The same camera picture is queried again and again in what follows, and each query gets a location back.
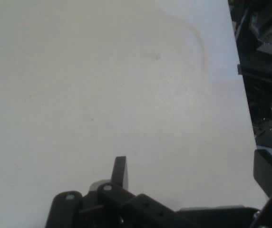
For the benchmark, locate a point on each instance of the small black table edge clamp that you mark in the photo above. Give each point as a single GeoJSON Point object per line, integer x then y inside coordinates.
{"type": "Point", "coordinates": [239, 69]}

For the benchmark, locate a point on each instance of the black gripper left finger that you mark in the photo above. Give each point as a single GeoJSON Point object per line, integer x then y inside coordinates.
{"type": "Point", "coordinates": [117, 204]}

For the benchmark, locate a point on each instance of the black equipment frame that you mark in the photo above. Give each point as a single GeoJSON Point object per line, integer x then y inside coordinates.
{"type": "Point", "coordinates": [264, 95]}

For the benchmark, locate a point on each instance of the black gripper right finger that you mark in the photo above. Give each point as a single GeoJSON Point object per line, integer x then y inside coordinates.
{"type": "Point", "coordinates": [269, 173]}

